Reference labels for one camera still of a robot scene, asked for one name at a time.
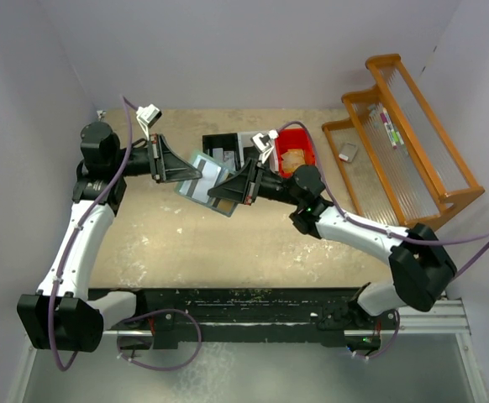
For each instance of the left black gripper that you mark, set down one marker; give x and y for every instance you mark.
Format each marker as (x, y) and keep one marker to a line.
(165, 164)

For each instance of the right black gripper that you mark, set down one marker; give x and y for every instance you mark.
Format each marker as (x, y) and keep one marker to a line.
(237, 187)

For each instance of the green leather card holder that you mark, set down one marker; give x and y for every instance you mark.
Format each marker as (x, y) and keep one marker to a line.
(220, 206)

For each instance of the white credit card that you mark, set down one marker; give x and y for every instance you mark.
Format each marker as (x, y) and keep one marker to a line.
(197, 189)

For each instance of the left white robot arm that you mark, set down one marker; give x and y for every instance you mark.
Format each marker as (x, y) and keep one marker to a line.
(59, 315)

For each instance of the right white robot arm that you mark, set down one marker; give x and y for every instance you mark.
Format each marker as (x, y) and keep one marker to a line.
(420, 267)

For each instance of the grey cards in bin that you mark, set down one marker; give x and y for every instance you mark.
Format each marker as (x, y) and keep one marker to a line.
(226, 157)

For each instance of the black plastic bin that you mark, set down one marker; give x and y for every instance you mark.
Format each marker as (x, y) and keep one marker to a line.
(226, 141)

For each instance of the white plastic bin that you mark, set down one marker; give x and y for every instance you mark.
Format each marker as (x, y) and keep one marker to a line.
(247, 150)

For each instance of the orange packets in bin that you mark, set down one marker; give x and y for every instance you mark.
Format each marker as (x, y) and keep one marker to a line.
(292, 160)

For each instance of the red plastic bin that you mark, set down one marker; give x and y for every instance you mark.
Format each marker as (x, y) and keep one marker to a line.
(293, 148)

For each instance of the small grey box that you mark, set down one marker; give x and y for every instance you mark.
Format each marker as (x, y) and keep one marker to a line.
(348, 152)

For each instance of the purple marker pen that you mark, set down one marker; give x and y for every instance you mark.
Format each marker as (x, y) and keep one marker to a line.
(387, 123)

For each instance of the wooden tiered rack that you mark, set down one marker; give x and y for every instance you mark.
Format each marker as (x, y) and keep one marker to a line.
(431, 185)

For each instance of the green marker pen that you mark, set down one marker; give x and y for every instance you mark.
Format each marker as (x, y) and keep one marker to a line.
(397, 142)

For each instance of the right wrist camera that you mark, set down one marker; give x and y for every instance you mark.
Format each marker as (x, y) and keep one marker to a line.
(265, 144)

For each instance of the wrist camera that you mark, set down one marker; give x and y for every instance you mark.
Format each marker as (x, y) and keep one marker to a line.
(265, 144)
(146, 117)

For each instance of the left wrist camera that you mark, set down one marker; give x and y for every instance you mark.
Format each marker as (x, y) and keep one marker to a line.
(146, 117)

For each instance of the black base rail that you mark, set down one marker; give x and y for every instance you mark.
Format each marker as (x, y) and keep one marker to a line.
(326, 316)

